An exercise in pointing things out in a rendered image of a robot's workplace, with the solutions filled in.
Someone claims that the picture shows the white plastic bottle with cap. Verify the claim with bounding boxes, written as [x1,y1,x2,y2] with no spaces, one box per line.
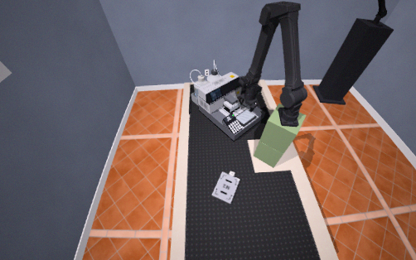
[194,75,209,99]

